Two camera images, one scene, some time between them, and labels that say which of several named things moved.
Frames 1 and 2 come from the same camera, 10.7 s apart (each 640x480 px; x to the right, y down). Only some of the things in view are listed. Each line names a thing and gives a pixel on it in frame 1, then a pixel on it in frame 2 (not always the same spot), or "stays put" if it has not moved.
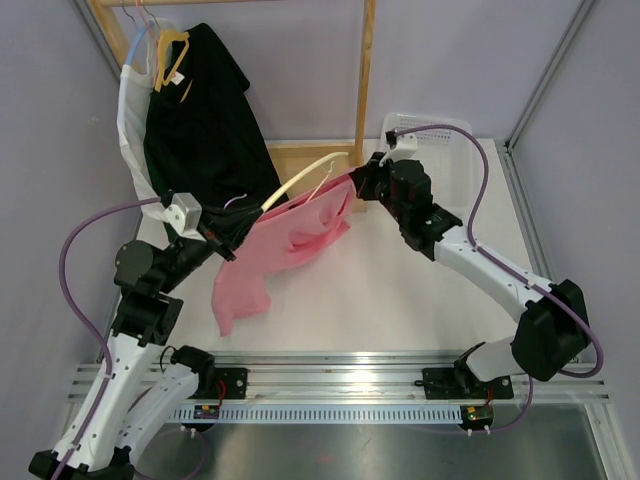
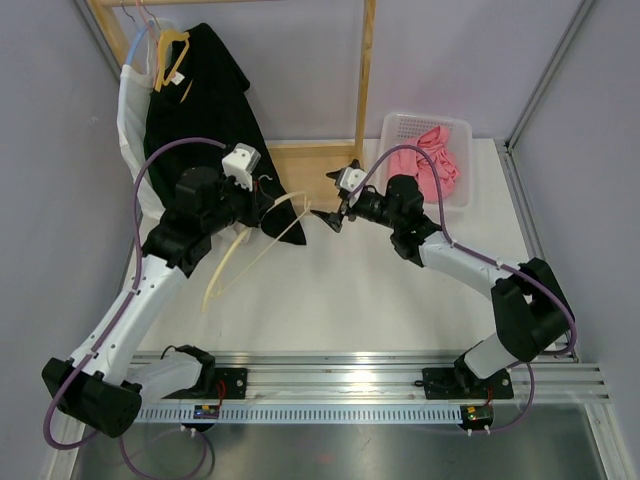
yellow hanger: [164, 38] stays put
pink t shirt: [241, 289] → [436, 142]
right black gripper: [367, 176] → [332, 219]
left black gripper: [226, 230] → [254, 215]
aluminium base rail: [360, 377] stays put
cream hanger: [290, 183] → [209, 296]
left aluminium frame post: [101, 36] stays put
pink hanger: [141, 12] stays put
